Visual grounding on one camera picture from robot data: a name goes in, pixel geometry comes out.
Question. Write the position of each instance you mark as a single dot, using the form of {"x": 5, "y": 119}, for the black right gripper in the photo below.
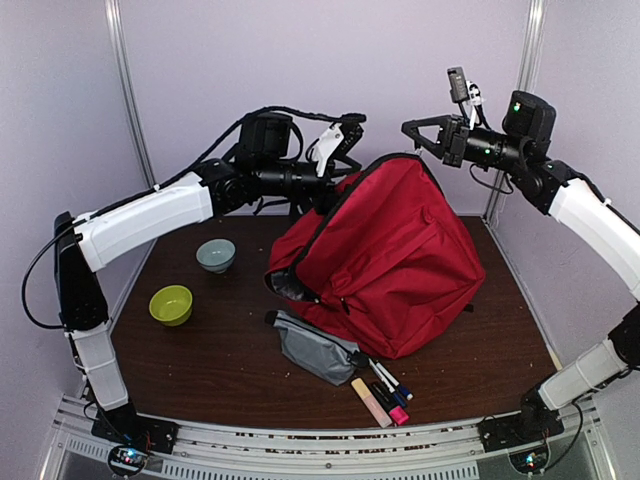
{"x": 452, "y": 154}

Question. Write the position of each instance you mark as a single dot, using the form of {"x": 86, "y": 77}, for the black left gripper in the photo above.
{"x": 332, "y": 166}

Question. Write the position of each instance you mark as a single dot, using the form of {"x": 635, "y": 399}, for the red student backpack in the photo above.
{"x": 390, "y": 266}

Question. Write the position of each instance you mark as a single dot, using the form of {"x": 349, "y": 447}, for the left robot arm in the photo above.
{"x": 272, "y": 151}

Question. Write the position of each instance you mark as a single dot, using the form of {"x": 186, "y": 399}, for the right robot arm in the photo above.
{"x": 573, "y": 200}

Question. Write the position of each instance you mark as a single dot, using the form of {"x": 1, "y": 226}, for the light blue ceramic bowl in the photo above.
{"x": 216, "y": 255}

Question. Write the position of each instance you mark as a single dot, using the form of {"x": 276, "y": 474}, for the grey zip pencil case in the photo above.
{"x": 326, "y": 356}

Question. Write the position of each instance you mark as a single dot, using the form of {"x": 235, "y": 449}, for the lime green bowl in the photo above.
{"x": 172, "y": 305}

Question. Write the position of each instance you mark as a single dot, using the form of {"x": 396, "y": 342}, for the blue capped marker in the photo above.
{"x": 402, "y": 395}

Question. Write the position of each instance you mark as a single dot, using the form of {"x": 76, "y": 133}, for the pink black highlighter marker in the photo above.
{"x": 389, "y": 404}

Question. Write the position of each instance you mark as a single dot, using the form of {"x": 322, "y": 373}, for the beige highlighter marker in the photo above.
{"x": 370, "y": 402}

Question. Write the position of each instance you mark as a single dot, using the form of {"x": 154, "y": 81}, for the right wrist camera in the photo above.
{"x": 467, "y": 96}

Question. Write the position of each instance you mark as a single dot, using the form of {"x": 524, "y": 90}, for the right aluminium frame post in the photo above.
{"x": 528, "y": 72}

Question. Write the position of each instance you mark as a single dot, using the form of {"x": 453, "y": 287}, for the aluminium frame post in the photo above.
{"x": 118, "y": 41}
{"x": 528, "y": 72}

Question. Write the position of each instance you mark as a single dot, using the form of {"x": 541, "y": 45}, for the left aluminium frame post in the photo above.
{"x": 118, "y": 41}

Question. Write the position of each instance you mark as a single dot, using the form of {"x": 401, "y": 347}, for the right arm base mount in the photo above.
{"x": 498, "y": 433}

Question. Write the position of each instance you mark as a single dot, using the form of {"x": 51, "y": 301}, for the front aluminium rail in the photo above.
{"x": 450, "y": 450}

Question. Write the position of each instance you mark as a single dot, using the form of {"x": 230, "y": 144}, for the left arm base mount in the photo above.
{"x": 148, "y": 434}

